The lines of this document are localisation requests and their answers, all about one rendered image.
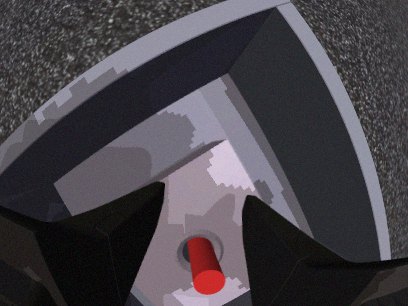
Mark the red peg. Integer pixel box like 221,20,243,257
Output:
188,237,225,296

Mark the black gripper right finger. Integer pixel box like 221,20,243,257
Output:
241,196,408,306

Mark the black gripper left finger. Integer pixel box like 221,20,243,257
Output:
0,181,165,306

